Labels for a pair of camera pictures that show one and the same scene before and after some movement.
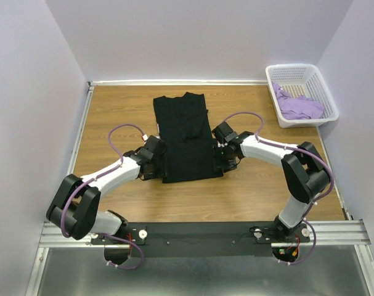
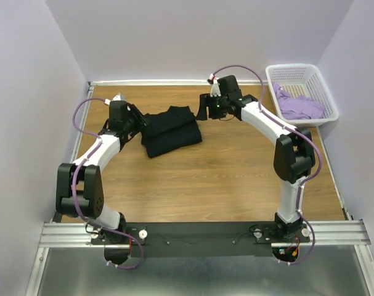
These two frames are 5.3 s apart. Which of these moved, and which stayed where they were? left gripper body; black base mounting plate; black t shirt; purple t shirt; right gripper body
Moved: right gripper body; left gripper body; black t shirt
Stayed: black base mounting plate; purple t shirt
